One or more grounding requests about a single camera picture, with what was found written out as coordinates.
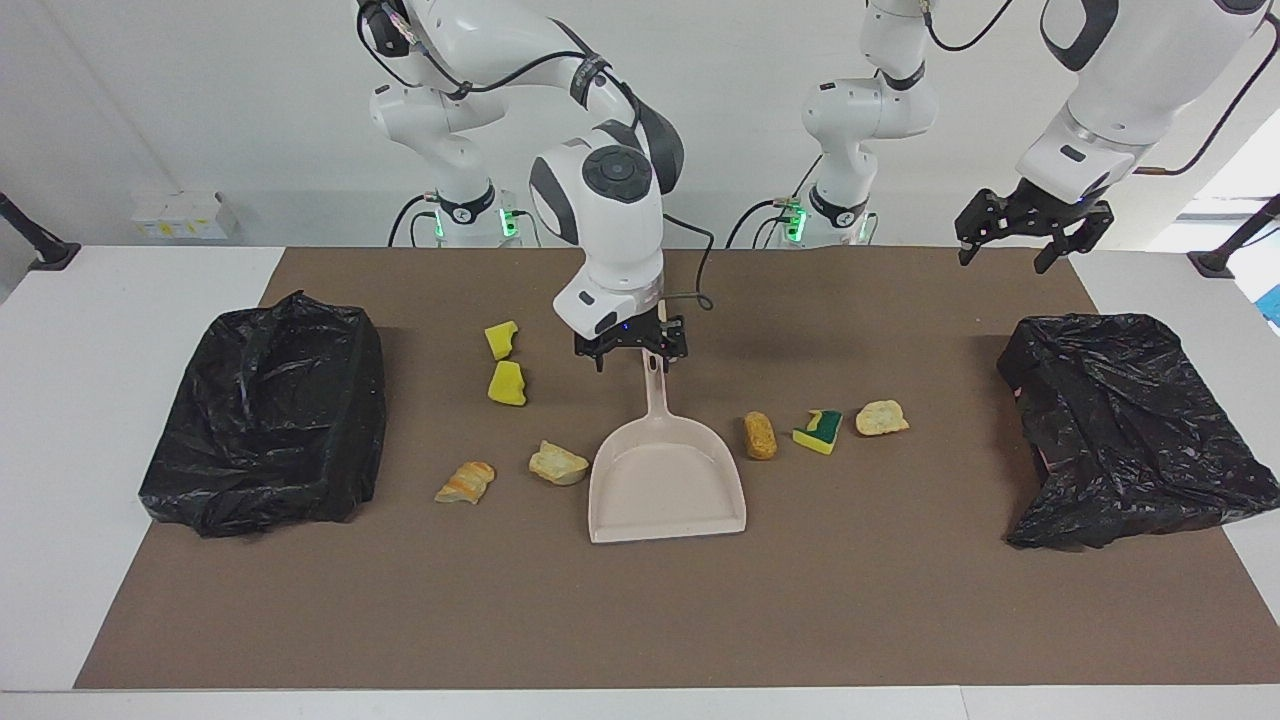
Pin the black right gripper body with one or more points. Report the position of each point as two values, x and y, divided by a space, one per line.
640 338

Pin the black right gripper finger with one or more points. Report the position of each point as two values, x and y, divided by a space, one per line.
598 350
676 345

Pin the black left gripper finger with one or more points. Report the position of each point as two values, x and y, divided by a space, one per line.
992 212
1085 225

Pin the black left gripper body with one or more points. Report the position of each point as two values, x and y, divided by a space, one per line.
1050 208

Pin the large yellow sponge piece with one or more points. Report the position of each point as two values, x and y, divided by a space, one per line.
507 385

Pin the small yellow sponge piece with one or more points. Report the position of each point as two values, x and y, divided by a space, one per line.
500 340

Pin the pale bread piece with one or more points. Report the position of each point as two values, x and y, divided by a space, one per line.
558 465

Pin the brown bread roll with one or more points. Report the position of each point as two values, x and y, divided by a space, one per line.
760 436

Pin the beige plastic dustpan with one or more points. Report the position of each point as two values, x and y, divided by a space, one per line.
665 490

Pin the green and yellow sponge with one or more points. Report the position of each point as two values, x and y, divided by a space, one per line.
818 433

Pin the round bread slice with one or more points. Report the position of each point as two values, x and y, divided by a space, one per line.
881 417

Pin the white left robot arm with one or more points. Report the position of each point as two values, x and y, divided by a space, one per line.
1130 80

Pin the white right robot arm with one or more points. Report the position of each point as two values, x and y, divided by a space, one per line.
610 230

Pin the black bag lined bin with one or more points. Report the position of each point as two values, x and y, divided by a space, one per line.
270 420
1130 430

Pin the pink plastic bin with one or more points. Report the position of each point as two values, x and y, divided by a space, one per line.
1044 463

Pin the blue object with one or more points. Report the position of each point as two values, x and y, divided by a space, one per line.
1272 305

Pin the brown table mat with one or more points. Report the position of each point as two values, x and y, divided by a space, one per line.
640 620

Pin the black camera stand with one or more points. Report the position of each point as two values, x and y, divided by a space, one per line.
45 250
1225 258

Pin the white wall boxes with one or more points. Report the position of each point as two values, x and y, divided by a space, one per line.
185 215

